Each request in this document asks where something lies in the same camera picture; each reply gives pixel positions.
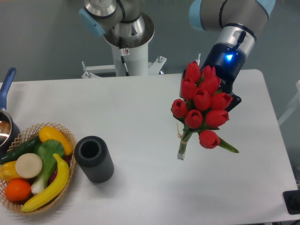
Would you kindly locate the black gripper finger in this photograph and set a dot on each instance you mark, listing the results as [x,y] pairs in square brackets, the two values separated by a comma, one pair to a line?
[236,100]

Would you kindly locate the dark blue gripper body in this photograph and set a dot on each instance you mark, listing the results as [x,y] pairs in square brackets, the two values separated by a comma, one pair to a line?
[227,62]

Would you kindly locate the red tulip bouquet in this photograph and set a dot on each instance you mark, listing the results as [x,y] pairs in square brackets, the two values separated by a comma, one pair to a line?
[201,108]

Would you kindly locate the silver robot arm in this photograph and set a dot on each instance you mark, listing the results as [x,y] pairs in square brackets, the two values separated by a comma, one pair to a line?
[239,22]

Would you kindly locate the black device at edge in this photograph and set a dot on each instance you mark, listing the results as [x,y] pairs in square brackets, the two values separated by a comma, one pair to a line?
[292,201]

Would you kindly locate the dark grey ribbed vase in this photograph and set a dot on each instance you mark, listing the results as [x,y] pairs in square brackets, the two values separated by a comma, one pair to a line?
[92,155]

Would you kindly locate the yellow banana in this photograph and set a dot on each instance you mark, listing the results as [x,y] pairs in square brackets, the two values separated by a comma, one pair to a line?
[53,190]

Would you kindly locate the yellow lemon squash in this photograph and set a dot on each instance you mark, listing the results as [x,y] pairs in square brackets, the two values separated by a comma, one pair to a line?
[51,133]

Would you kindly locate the green bok choy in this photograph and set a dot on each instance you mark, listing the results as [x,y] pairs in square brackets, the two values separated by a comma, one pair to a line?
[49,164]

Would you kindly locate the green cucumber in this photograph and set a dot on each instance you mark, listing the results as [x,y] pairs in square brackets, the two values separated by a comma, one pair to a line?
[21,149]

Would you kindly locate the beige round disc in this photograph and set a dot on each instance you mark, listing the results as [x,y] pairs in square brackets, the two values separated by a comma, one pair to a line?
[28,165]

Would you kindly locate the woven wicker basket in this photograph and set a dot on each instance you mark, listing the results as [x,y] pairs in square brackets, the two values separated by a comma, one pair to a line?
[23,137]

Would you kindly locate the orange fruit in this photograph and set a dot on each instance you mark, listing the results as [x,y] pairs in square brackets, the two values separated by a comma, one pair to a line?
[18,190]

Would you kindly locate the yellow bell pepper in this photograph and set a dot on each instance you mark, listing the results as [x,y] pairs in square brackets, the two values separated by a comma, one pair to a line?
[8,172]

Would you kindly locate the white frame at right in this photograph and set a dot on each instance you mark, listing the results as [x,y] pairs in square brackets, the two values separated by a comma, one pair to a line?
[293,104]

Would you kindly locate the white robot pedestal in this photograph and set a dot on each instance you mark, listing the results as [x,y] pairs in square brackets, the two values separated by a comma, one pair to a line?
[129,45]

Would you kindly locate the blue handled saucepan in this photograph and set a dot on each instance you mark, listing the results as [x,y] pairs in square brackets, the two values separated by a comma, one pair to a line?
[8,129]

